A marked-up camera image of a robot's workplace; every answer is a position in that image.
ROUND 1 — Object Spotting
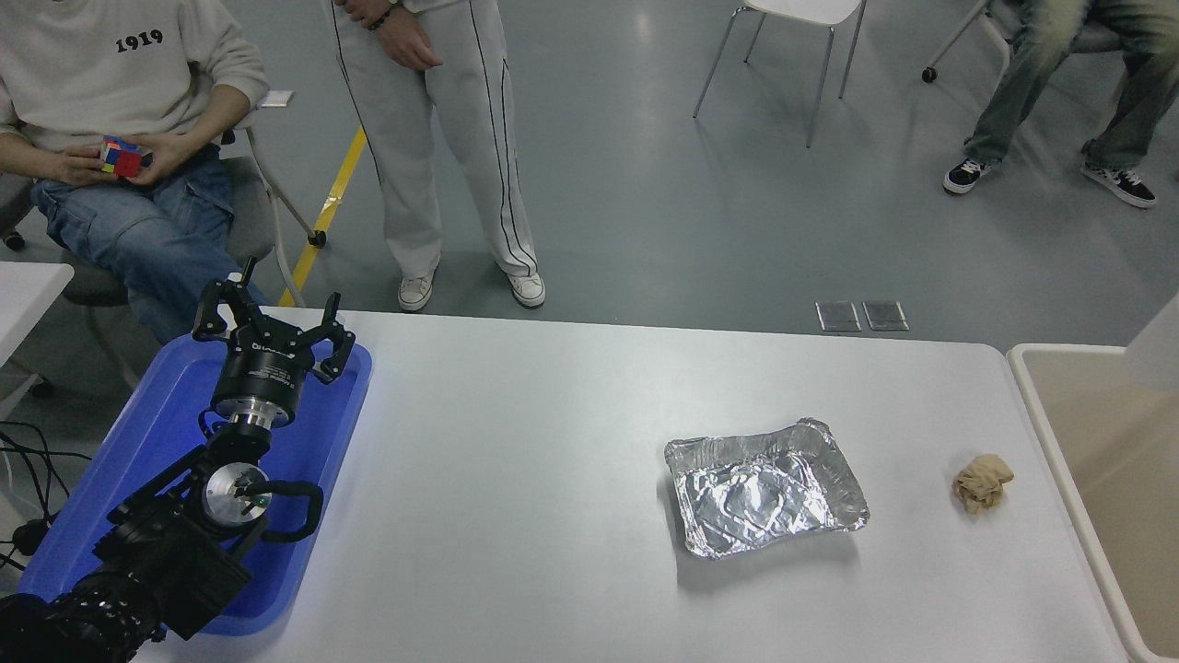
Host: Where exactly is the small white table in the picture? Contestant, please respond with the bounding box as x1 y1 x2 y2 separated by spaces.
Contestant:
0 262 75 369

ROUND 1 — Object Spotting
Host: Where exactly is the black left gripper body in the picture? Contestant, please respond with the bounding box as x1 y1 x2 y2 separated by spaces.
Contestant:
212 327 319 425

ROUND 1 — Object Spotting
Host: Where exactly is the grey chair with white legs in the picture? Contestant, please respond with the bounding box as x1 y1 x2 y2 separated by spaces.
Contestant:
923 0 1129 84

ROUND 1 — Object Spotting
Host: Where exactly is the crumpled tan paper ball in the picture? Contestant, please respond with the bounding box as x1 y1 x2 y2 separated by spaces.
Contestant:
952 454 1015 516

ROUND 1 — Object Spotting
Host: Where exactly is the large pale bin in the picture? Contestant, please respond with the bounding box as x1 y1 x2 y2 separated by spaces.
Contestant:
1007 343 1179 663

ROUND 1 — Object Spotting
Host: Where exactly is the blue plastic tray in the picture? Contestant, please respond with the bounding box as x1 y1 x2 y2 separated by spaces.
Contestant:
18 331 373 638

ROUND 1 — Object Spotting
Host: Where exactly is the grey wheeled chair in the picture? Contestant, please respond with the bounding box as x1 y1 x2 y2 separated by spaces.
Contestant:
0 106 328 397

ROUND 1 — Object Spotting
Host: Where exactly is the person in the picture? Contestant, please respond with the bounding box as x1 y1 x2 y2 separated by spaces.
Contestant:
0 0 271 343
324 0 546 312
943 0 1179 209

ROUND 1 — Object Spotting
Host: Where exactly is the person's right hand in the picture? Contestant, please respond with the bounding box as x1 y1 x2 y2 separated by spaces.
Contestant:
55 145 116 187
376 7 445 73

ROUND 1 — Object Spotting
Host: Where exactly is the black cable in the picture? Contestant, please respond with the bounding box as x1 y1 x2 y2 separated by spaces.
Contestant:
0 421 93 572

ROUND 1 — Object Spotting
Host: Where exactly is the person's left hand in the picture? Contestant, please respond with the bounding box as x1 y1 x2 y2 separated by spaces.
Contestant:
124 132 202 187
333 0 392 30

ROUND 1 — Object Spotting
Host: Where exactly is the white chair with metal legs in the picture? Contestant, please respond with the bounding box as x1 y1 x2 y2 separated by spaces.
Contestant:
693 0 869 148

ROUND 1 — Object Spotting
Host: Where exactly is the colourful puzzle cube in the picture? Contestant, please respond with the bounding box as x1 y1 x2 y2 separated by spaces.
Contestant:
99 136 154 179

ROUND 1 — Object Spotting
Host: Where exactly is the silver foil tray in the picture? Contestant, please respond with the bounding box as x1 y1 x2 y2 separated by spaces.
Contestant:
664 417 870 561

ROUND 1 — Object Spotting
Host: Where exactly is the yellow floor tape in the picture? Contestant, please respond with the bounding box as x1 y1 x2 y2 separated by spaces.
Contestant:
279 127 368 308

